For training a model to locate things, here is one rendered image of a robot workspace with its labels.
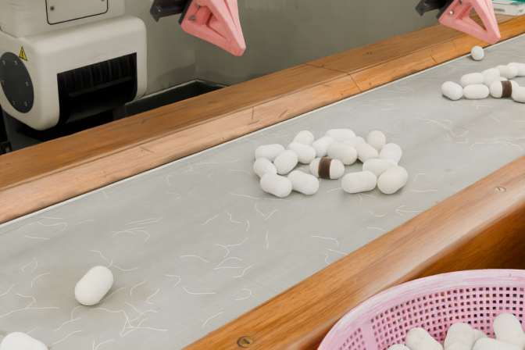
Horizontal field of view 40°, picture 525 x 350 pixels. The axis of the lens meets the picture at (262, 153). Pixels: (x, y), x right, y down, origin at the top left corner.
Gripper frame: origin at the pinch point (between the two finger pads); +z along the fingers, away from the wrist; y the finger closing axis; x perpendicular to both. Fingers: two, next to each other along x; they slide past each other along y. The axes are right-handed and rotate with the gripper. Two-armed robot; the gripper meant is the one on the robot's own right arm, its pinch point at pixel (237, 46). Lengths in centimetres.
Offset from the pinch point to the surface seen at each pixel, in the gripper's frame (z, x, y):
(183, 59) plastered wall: -115, 179, 141
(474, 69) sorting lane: 9.7, 7.2, 44.4
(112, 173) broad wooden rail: 4.4, 10.8, -15.3
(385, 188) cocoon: 22.6, -4.8, 0.1
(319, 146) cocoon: 13.6, 2.0, 3.1
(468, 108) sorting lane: 16.7, 1.3, 28.0
